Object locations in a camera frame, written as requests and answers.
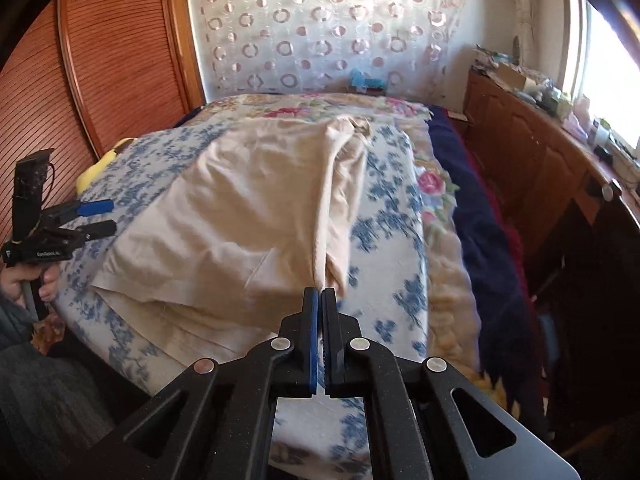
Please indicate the person's left hand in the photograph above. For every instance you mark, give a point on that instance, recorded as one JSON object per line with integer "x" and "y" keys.
{"x": 47, "y": 287}

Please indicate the bright window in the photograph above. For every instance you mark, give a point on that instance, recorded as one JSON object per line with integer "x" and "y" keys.
{"x": 605, "y": 60}

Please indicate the beige printed t-shirt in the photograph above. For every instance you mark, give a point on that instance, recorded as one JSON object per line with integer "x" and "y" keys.
{"x": 240, "y": 200}

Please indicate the blue floral white bed sheet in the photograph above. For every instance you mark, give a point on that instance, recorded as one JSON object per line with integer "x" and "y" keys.
{"x": 390, "y": 240}

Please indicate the pile of small household clutter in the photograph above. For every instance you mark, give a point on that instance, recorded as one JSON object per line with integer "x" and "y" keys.
{"x": 555, "y": 100}

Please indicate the wooden sideboard cabinet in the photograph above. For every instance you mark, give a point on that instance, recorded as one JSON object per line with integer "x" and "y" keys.
{"x": 530, "y": 160}

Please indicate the wooden louvered wardrobe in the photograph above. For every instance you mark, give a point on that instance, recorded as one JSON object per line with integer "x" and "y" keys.
{"x": 115, "y": 60}

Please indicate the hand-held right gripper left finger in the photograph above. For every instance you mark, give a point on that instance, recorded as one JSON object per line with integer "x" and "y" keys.
{"x": 312, "y": 340}

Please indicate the light blue toy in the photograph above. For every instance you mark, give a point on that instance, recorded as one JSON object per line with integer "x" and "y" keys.
{"x": 367, "y": 82}

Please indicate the yellow pillow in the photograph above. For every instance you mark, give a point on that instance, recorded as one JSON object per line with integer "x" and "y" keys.
{"x": 100, "y": 170}

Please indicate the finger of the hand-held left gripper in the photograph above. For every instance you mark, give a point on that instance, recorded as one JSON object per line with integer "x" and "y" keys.
{"x": 100, "y": 230}
{"x": 95, "y": 207}

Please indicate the cardboard box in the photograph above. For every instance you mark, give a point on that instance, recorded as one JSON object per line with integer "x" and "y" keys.
{"x": 512, "y": 79}

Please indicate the person's dark grey trousers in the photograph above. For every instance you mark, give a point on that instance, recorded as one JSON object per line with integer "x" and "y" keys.
{"x": 55, "y": 410}

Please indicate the navy blue blanket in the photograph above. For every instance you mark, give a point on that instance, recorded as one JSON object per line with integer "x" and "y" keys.
{"x": 480, "y": 230}

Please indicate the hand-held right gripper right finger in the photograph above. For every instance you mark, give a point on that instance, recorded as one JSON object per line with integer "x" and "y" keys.
{"x": 329, "y": 340}

